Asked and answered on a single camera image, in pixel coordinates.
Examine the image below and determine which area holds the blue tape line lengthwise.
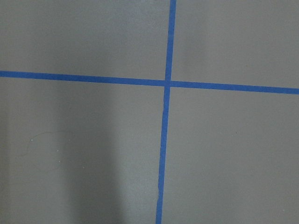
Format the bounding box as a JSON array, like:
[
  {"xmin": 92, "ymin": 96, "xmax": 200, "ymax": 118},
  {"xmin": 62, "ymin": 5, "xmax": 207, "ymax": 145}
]
[{"xmin": 155, "ymin": 0, "xmax": 177, "ymax": 224}]

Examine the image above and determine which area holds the blue tape line crosswise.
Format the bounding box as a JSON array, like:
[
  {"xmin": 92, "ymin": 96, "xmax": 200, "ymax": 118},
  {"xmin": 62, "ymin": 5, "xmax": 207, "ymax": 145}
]
[{"xmin": 0, "ymin": 70, "xmax": 299, "ymax": 95}]

